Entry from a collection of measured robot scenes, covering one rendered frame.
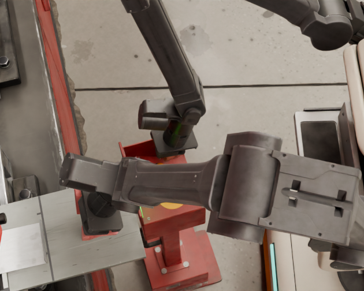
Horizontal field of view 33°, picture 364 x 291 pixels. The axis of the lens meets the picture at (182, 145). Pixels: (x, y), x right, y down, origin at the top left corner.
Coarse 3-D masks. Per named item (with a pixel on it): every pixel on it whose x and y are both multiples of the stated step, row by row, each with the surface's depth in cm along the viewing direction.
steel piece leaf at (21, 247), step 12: (24, 228) 119; (36, 228) 119; (12, 240) 118; (24, 240) 118; (36, 240) 118; (0, 252) 117; (12, 252) 117; (24, 252) 117; (36, 252) 117; (0, 264) 116; (12, 264) 116; (24, 264) 116; (36, 264) 116
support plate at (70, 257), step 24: (72, 192) 123; (24, 216) 121; (48, 216) 121; (72, 216) 121; (48, 240) 118; (72, 240) 118; (96, 240) 118; (120, 240) 118; (48, 264) 116; (72, 264) 116; (96, 264) 116; (120, 264) 117; (24, 288) 114
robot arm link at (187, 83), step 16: (128, 0) 98; (144, 0) 98; (160, 0) 105; (144, 16) 105; (160, 16) 106; (144, 32) 109; (160, 32) 109; (160, 48) 112; (176, 48) 113; (160, 64) 116; (176, 64) 117; (176, 80) 121; (192, 80) 122; (176, 96) 124; (192, 96) 124
